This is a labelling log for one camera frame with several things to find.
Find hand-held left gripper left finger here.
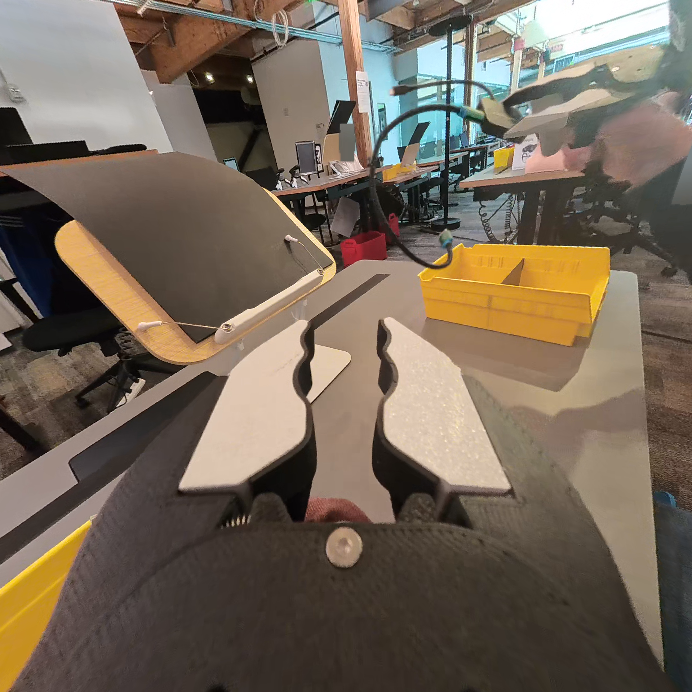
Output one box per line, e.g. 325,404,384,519
178,319,318,498

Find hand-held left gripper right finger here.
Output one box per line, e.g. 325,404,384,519
372,317,513,514

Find grey flat panel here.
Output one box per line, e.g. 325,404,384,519
331,196,360,238

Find white tablet stand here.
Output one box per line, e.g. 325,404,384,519
138,234,352,403

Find person's blue jeans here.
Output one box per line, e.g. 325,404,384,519
651,489,692,692

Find wooden post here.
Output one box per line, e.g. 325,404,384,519
338,0,374,163

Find dark blue cloth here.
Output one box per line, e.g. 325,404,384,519
0,213,60,320

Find large red bin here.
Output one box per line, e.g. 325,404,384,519
341,231,387,268

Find light wooden desk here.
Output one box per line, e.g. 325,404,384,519
460,162,587,190

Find small black screen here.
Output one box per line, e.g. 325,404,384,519
0,107,90,163

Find long wooden desk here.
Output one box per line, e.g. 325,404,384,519
273,165,390,198

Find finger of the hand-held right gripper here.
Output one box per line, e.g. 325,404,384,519
500,46,667,117
502,86,644,159

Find black monitor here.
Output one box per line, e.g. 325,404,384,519
327,100,358,136

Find black braided hdmi cable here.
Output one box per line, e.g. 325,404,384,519
369,104,485,268

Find yellow plastic bin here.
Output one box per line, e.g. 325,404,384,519
417,243,612,347
0,518,93,679

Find dark wooden desk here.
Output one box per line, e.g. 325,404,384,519
0,148,159,179

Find black office chair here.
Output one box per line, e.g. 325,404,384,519
22,308,182,414
259,168,331,244

